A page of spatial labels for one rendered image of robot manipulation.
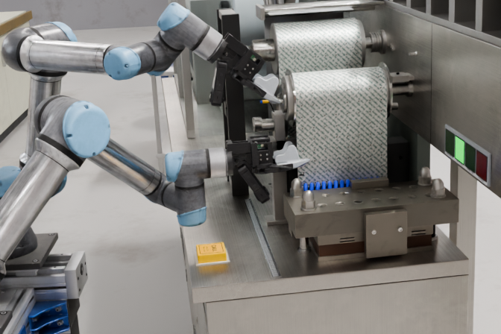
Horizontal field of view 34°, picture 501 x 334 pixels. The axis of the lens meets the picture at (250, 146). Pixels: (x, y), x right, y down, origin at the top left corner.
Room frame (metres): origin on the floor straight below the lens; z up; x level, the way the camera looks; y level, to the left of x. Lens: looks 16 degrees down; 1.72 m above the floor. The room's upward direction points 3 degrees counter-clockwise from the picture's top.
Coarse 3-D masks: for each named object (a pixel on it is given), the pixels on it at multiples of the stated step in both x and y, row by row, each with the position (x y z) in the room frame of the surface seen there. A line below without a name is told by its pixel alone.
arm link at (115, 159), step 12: (36, 120) 1.80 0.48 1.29; (108, 144) 1.92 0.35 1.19; (96, 156) 1.91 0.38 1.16; (108, 156) 1.92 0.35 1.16; (120, 156) 1.94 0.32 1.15; (132, 156) 1.97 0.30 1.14; (108, 168) 1.93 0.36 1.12; (120, 168) 1.94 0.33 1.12; (132, 168) 1.96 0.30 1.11; (144, 168) 1.98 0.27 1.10; (132, 180) 1.97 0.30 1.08; (144, 180) 1.98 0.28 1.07; (156, 180) 2.00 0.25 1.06; (144, 192) 2.00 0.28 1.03; (156, 192) 2.00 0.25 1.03
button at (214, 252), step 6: (198, 246) 1.88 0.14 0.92; (204, 246) 1.87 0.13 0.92; (210, 246) 1.87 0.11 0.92; (216, 246) 1.87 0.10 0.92; (222, 246) 1.87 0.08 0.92; (198, 252) 1.84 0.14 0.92; (204, 252) 1.84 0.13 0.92; (210, 252) 1.84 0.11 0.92; (216, 252) 1.83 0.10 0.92; (222, 252) 1.83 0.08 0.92; (198, 258) 1.82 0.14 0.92; (204, 258) 1.82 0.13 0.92; (210, 258) 1.82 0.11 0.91; (216, 258) 1.83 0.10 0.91; (222, 258) 1.83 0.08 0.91
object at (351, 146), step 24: (312, 120) 1.99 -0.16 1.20; (336, 120) 2.00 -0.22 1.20; (360, 120) 2.00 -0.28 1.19; (384, 120) 2.01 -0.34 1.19; (312, 144) 1.99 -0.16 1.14; (336, 144) 2.00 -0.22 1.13; (360, 144) 2.00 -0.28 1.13; (384, 144) 2.01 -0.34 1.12; (312, 168) 1.99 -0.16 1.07; (336, 168) 2.00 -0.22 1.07; (360, 168) 2.00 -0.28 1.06; (384, 168) 2.01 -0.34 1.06
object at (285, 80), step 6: (384, 72) 2.05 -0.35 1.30; (282, 78) 2.07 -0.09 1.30; (288, 78) 2.03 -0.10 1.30; (288, 84) 2.01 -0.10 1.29; (288, 90) 2.00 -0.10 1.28; (288, 96) 1.99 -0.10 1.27; (288, 102) 1.99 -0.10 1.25; (288, 108) 2.00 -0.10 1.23; (288, 114) 2.00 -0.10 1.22; (288, 120) 2.03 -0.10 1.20
